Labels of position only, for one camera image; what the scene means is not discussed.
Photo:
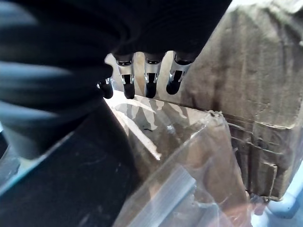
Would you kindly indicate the right robot hand black cloth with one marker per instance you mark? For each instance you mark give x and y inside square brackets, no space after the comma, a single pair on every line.
[71,47]

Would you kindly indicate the black sole-shaped part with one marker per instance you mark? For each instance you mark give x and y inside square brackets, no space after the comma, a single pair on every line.
[71,179]

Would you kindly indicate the brown cardboard box torn flap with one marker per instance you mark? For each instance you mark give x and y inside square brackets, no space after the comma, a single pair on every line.
[165,132]

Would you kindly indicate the large brown cardboard box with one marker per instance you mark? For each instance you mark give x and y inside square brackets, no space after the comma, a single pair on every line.
[255,82]

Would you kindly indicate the blue plastic box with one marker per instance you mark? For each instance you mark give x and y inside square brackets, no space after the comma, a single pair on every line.
[284,210]

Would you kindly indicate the clear plastic bag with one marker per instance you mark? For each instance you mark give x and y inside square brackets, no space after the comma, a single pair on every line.
[189,189]

